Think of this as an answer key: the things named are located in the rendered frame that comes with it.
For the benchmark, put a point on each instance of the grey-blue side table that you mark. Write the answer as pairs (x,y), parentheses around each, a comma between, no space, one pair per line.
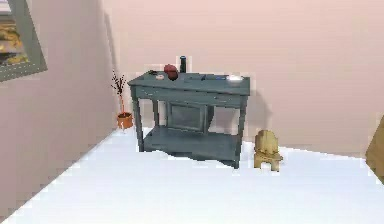
(196,143)

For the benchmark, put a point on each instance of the blue pen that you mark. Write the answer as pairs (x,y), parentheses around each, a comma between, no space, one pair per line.
(220,78)

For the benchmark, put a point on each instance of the red round object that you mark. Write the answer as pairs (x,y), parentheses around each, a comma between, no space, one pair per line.
(171,71)

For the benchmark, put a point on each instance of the dark cylindrical bottle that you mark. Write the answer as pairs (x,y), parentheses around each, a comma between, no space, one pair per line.
(182,64)

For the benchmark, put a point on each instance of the small black flat object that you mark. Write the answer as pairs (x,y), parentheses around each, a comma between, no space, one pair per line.
(153,72)

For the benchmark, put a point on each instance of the bare plant in orange pot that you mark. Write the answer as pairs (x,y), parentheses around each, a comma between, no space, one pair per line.
(124,118)

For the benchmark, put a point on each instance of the small tan wooden chair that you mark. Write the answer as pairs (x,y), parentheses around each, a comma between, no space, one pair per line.
(266,148)

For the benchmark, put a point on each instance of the tan wooden furniture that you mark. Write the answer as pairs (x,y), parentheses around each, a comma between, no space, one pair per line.
(376,153)

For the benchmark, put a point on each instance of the grey framed wall picture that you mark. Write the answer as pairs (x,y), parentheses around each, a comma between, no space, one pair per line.
(20,40)

